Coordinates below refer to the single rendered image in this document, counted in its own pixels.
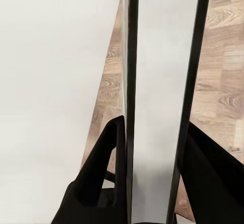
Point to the hardback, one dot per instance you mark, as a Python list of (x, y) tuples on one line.
[(160, 51)]

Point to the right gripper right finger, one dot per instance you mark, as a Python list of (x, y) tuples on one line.
[(213, 179)]

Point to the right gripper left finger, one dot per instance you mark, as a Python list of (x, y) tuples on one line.
[(80, 204)]

